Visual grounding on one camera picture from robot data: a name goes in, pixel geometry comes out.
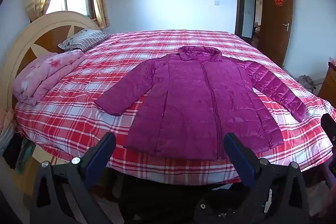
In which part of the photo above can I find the grey cloth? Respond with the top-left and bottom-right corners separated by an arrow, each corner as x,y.
297,74 -> 317,93

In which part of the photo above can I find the wooden cabinet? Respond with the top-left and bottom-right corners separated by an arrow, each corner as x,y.
318,61 -> 336,106

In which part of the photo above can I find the pile of clothes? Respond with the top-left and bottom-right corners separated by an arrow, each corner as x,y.
0,107 -> 34,172

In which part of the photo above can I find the pink floral quilt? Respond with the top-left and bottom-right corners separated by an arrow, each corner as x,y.
13,49 -> 86,106

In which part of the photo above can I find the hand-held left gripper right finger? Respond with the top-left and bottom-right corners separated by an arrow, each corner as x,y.
223,132 -> 315,224

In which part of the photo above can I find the purple down jacket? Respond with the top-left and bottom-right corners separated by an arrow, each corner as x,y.
95,46 -> 307,161

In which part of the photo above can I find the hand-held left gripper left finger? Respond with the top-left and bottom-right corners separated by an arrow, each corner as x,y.
30,132 -> 117,224

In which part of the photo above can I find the cream and brown headboard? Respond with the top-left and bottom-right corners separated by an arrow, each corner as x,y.
0,11 -> 101,109

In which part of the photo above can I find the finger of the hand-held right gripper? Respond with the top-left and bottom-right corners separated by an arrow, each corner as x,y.
320,113 -> 336,156

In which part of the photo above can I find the striped pillow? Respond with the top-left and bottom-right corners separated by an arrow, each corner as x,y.
58,28 -> 110,52

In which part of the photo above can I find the bed with red plaid sheet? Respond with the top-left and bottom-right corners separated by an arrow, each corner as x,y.
13,29 -> 336,186

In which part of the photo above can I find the brown wooden door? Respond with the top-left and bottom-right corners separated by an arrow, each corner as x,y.
259,0 -> 294,67

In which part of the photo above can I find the brown door frame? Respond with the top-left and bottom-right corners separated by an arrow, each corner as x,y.
235,0 -> 271,42

